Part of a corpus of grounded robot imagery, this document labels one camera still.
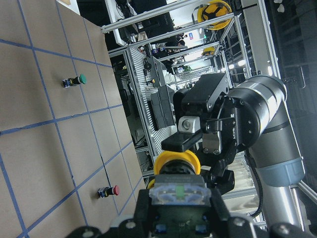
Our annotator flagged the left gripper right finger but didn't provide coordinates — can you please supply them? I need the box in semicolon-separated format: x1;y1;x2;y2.
207;188;231;233

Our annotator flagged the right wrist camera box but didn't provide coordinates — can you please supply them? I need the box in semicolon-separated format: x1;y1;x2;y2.
173;73;229;118

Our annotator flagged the green push button switch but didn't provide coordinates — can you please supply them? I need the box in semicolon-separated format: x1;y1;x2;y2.
62;74;87;88

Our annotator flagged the red push button switch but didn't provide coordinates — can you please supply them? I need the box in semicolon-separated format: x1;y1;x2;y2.
97;185;120;198

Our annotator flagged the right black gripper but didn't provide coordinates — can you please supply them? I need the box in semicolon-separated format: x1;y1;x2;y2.
161;95;263;195

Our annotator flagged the yellow hard hat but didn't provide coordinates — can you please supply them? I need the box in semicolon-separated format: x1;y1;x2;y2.
202;47;215;56
197;0;232;30

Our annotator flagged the yellow push button switch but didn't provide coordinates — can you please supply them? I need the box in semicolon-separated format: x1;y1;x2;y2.
148;150;211;206

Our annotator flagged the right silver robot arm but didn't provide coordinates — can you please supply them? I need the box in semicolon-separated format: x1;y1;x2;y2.
161;73;305;226

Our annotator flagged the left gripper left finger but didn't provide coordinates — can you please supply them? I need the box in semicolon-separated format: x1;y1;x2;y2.
133;189;155;233

